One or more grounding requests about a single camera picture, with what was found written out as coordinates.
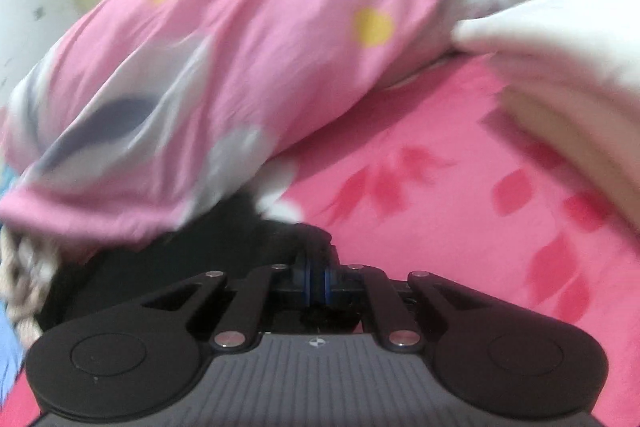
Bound light blue garment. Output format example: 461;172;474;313
0;307;26;383

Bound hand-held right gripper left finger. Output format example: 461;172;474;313
141;257;317;353

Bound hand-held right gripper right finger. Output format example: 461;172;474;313
320;257;493;353

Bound pink floral bed sheet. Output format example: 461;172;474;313
0;52;640;427

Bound folded white cloth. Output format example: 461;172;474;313
452;0;640;118

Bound beige checked knit sweater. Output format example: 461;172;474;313
0;227;61;343

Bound pink floral duvet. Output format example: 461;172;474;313
0;0;521;253

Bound black pants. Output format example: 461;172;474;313
37;192;351;338

